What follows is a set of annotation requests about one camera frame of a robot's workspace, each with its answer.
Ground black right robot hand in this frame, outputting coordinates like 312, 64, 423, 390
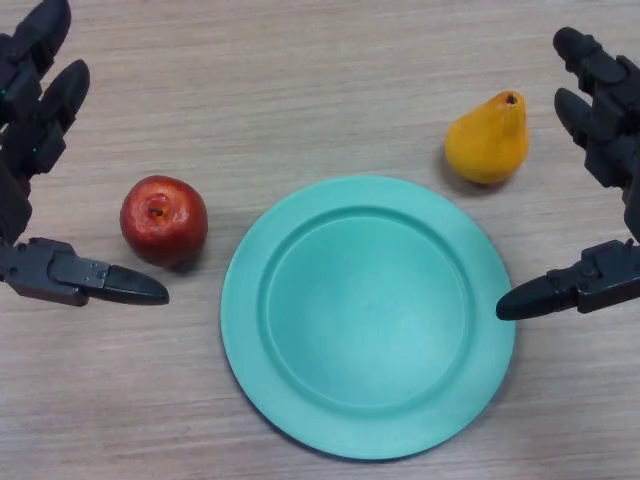
495, 26, 640, 322

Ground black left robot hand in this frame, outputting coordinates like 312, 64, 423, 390
0, 0, 170, 308

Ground red apple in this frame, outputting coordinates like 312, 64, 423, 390
119, 174, 210, 270

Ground green round plate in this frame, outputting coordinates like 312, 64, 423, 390
220, 173, 517, 461

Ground yellow pear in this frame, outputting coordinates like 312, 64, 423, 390
444, 89, 530, 186

